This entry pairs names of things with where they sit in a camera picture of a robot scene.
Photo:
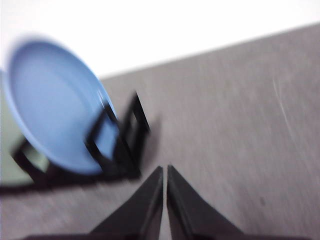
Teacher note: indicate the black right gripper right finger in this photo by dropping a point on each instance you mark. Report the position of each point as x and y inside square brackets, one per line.
[190, 215]

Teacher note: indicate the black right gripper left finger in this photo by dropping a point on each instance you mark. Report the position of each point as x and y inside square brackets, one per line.
[140, 212]

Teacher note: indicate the blue plate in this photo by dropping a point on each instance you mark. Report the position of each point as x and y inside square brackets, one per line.
[55, 100]

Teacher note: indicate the green plate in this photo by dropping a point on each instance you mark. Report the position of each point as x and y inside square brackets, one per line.
[10, 150]

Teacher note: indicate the black plate rack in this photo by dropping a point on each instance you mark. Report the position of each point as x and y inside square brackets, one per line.
[117, 171]

